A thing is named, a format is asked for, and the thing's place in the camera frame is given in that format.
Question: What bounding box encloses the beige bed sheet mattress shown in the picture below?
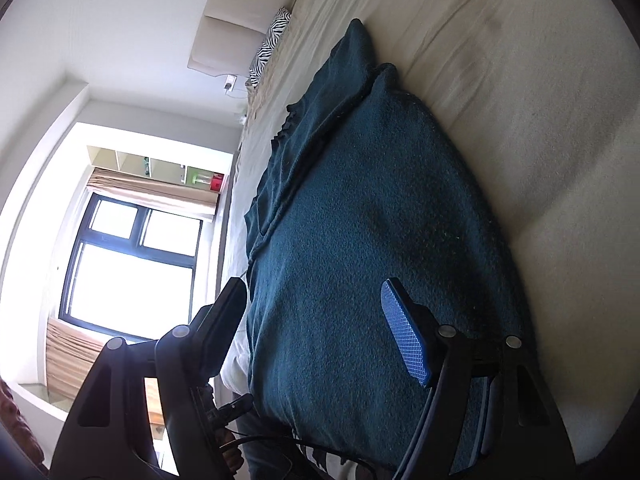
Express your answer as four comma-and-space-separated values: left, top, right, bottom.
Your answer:
224, 0, 639, 460

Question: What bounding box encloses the dark teal knitted sweater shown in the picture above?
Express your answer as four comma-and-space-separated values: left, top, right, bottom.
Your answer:
245, 21, 535, 468

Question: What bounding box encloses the white wall shelf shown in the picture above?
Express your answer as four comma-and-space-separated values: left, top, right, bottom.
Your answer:
87, 146, 217, 192

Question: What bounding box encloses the red box on shelf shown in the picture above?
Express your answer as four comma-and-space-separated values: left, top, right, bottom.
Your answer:
209, 172, 224, 193

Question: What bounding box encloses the beige padded headboard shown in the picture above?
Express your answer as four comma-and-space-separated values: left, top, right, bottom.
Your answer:
188, 0, 295, 77

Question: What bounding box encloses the black framed window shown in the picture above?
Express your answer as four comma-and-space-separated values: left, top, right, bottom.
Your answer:
58, 194, 203, 340

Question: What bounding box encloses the zebra print pillow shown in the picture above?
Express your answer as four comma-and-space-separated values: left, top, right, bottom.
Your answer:
245, 8, 291, 89

